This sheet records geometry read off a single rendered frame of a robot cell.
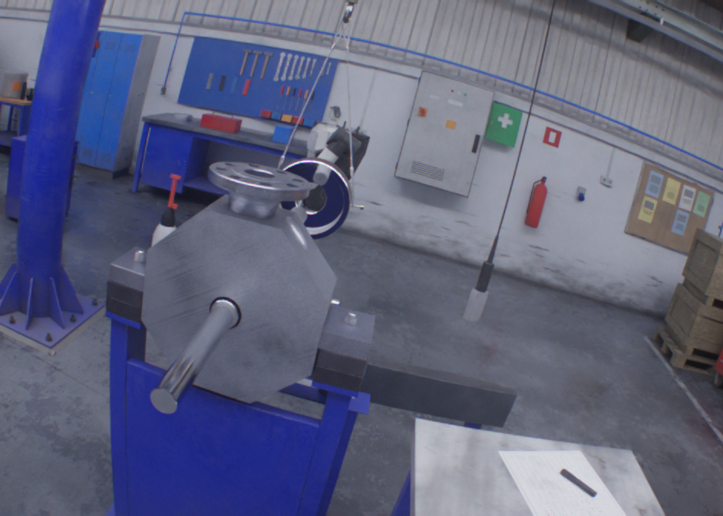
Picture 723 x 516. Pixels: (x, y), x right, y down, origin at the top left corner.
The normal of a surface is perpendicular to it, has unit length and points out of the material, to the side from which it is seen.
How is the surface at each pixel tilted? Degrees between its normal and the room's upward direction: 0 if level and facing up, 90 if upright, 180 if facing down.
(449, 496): 0
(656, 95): 90
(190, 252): 90
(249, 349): 90
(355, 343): 90
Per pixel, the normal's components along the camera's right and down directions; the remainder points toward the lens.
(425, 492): 0.25, -0.93
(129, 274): -0.05, 0.26
